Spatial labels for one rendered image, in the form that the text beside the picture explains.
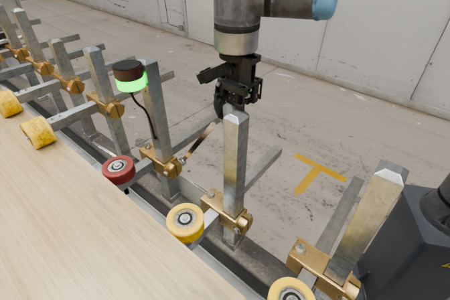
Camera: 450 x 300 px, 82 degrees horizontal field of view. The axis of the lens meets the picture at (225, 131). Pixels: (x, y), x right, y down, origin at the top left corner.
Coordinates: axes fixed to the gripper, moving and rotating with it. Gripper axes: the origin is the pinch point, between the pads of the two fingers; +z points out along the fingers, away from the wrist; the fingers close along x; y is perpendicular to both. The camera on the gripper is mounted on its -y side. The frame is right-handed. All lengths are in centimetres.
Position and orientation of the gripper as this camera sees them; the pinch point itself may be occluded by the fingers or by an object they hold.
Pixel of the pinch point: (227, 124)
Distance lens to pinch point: 67.0
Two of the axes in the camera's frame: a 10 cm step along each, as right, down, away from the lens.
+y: 7.8, 3.8, -5.0
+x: 6.3, -4.7, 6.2
